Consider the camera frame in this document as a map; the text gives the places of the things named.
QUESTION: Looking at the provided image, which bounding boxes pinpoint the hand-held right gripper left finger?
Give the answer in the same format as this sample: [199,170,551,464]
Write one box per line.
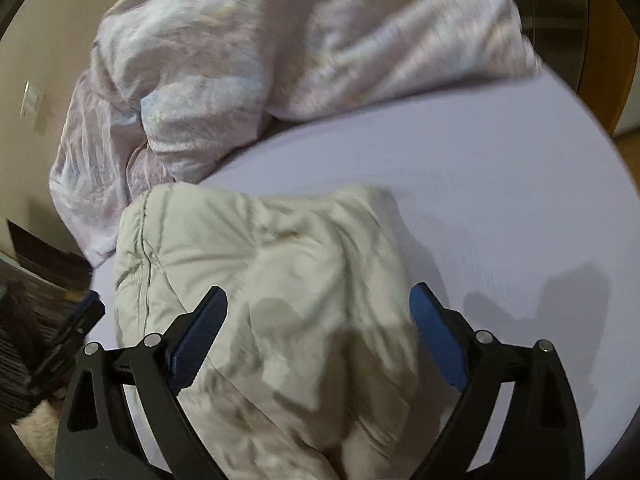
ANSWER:
[55,285,231,480]

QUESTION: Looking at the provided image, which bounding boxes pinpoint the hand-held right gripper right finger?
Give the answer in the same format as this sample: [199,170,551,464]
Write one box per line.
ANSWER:
[409,282,586,480]

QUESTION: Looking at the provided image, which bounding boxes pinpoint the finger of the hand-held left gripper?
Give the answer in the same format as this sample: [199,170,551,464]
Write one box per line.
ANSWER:
[30,290,106,396]

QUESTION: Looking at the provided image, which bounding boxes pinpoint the beige padded jacket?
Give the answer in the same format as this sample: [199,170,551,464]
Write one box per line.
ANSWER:
[114,183,421,480]

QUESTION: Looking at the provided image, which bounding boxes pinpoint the dark window blind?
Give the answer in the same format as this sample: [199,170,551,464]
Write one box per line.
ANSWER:
[0,255,91,421]

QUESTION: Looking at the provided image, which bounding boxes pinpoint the black flat panel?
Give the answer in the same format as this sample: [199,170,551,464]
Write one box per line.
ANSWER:
[6,219,93,291]

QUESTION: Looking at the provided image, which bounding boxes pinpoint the cream shaggy rug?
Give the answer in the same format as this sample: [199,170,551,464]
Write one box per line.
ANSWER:
[12,400,66,480]

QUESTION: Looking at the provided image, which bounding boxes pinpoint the bed with lavender sheet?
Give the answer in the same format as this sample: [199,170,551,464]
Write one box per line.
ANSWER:
[90,67,640,480]

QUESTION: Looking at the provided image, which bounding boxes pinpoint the pale pink patterned blanket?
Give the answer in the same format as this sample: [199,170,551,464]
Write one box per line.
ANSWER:
[49,0,543,268]

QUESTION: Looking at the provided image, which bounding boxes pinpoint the wooden furniture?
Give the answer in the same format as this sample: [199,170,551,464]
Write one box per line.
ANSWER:
[585,0,640,136]

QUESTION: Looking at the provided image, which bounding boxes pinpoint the white wall switch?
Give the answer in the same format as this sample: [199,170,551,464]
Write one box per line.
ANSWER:
[20,81,43,120]

